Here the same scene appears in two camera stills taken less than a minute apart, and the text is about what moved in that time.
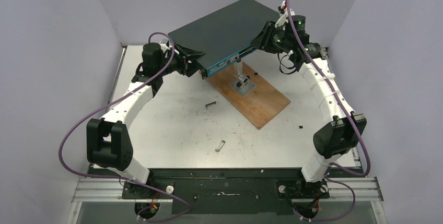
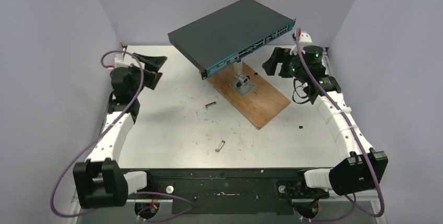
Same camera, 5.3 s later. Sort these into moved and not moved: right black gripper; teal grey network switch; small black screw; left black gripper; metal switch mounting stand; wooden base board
Moved: left black gripper; right black gripper
Not moved: wooden base board; teal grey network switch; metal switch mounting stand; small black screw
